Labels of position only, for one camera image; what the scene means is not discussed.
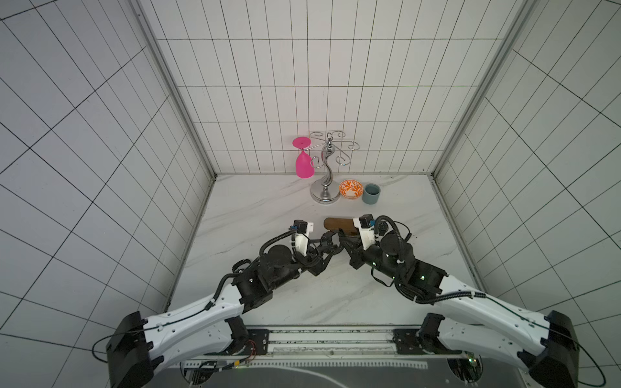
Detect brown wooden watch stand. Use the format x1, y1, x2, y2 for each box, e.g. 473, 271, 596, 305
323, 218, 359, 236

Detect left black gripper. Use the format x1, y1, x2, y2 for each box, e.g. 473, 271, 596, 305
271, 239, 337, 289

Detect pink plastic wine glass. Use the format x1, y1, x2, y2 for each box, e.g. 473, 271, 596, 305
292, 137, 315, 179

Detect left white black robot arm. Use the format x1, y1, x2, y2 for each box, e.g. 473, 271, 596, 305
102, 228, 342, 387

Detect silver metal glass rack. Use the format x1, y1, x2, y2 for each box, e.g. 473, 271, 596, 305
308, 130, 360, 205

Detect black wrist watch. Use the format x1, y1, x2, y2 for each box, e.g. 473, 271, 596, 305
231, 259, 252, 274
326, 240, 344, 256

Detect grey-green ceramic cup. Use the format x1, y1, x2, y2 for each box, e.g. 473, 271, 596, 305
362, 184, 381, 205

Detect orange patterned small bowl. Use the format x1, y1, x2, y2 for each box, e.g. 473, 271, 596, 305
339, 179, 364, 200

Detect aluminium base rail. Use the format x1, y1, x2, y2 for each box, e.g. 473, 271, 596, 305
137, 324, 527, 362

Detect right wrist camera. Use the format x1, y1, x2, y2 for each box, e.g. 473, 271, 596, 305
353, 214, 376, 251

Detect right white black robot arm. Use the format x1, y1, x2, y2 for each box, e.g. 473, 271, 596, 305
339, 232, 580, 387

